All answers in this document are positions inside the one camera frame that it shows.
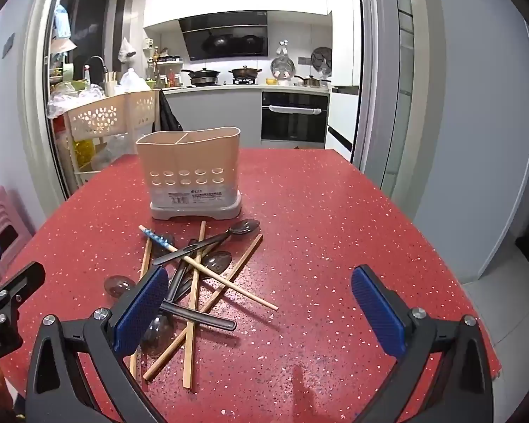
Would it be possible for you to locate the black kitchen faucet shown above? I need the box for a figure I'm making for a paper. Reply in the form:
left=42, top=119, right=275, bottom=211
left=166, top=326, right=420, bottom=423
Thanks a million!
left=84, top=56, right=107, bottom=84

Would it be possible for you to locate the crumpled clear plastic bag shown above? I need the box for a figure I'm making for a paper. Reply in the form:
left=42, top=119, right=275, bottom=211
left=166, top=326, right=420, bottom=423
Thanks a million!
left=92, top=134, right=137, bottom=170

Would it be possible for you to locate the yellow cooking oil bottle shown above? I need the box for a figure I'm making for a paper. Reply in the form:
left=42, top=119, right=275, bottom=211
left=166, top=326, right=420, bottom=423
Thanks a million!
left=73, top=139, right=95, bottom=168

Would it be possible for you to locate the beige perforated storage cart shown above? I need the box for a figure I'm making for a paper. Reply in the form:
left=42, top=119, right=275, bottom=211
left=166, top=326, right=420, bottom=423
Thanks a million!
left=63, top=89, right=159, bottom=195

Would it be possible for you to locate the light blue hanging packet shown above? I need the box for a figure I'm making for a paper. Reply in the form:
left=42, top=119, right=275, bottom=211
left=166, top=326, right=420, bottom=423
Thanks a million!
left=55, top=4, right=73, bottom=38

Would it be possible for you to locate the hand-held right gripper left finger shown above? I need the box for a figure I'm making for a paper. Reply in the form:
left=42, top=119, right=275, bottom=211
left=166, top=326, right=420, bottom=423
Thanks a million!
left=24, top=264, right=170, bottom=423

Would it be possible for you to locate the black range hood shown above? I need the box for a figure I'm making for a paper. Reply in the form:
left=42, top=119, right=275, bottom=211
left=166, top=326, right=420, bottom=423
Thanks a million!
left=177, top=10, right=269, bottom=61

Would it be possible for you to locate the round dark divided tray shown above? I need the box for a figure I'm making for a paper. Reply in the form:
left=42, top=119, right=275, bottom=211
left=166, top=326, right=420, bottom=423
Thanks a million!
left=311, top=47, right=333, bottom=75

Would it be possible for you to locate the white refrigerator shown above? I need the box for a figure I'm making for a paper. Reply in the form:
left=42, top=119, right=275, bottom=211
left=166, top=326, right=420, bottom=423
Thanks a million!
left=325, top=0, right=366, bottom=164

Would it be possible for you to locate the green colander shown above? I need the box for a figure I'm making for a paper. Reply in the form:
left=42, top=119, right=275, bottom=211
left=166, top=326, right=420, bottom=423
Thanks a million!
left=55, top=80, right=91, bottom=93

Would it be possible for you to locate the black wok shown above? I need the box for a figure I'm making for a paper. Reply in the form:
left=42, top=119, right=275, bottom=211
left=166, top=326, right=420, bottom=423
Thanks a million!
left=181, top=68, right=221, bottom=86

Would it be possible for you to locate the pink plastic stool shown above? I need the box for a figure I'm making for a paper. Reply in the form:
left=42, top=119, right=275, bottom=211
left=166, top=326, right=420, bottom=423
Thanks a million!
left=0, top=186, right=38, bottom=298

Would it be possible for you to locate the round metal steamer rack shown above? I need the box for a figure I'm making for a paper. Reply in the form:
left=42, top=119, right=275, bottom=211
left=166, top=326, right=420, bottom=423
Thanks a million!
left=270, top=55, right=296, bottom=81

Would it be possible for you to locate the black folded umbrella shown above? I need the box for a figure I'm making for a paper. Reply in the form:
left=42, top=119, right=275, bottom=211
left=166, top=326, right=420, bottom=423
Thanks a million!
left=159, top=90, right=183, bottom=133

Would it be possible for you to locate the small steel pot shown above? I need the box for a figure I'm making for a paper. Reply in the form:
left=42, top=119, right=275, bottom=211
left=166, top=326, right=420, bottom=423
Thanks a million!
left=294, top=75, right=331, bottom=89

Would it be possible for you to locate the pile of clear plastic bags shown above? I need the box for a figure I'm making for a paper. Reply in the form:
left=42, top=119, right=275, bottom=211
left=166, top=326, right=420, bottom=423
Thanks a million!
left=48, top=84, right=107, bottom=119

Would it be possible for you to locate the hanging white plastic bag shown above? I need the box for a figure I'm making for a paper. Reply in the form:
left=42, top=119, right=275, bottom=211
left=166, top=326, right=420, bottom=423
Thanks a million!
left=117, top=37, right=136, bottom=63

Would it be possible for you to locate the condiment rack with bottles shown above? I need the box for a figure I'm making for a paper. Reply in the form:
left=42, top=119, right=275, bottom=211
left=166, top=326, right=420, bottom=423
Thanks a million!
left=146, top=55, right=182, bottom=89

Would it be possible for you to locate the blue patterned chopstick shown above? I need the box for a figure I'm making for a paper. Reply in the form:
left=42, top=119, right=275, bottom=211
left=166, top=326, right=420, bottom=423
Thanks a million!
left=138, top=225, right=279, bottom=311

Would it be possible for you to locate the lidded brown wok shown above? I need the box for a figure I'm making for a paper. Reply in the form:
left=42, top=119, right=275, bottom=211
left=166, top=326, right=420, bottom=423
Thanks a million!
left=228, top=65, right=263, bottom=84

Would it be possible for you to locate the grey sliding door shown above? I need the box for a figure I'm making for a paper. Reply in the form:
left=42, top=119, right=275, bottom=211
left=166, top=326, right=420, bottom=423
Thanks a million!
left=357, top=0, right=424, bottom=190

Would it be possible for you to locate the gas stove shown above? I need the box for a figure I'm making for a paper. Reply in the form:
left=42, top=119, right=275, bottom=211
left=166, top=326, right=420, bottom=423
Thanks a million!
left=187, top=78, right=260, bottom=87

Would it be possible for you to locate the beige plastic utensil holder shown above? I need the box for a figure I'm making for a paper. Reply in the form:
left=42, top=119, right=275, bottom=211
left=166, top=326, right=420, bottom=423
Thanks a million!
left=135, top=126, right=243, bottom=221

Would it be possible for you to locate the black built-in oven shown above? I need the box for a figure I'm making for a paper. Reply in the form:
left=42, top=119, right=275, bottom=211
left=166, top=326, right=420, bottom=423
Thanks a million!
left=261, top=90, right=329, bottom=149

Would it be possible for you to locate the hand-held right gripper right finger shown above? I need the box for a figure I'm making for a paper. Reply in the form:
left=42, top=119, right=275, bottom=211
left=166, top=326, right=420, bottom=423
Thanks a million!
left=350, top=264, right=494, bottom=423

